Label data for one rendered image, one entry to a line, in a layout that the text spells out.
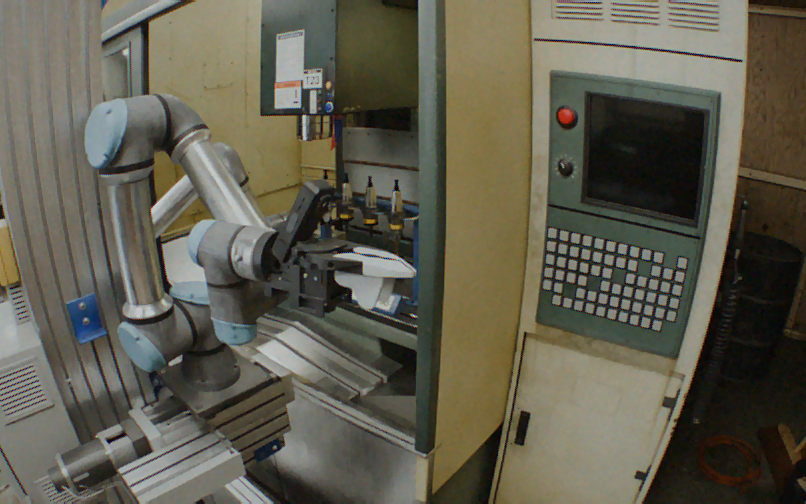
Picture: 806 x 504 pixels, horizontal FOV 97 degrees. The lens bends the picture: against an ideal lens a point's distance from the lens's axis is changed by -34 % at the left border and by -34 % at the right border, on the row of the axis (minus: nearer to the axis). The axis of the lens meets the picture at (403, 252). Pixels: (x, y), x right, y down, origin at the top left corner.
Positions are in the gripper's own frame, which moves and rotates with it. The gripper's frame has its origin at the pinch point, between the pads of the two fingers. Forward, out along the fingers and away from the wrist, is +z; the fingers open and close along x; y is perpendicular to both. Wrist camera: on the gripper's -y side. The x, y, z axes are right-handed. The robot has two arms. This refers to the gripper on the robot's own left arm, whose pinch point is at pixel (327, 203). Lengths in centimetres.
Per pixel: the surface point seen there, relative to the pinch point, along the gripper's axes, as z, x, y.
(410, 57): 37, 10, -58
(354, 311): -11.5, 23.3, 32.1
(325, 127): 12.7, -14.5, -27.4
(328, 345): -20, 17, 45
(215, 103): 25, -123, -38
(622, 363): -7, 118, 23
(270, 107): -6.7, -27.0, -37.6
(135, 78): -55, -60, -56
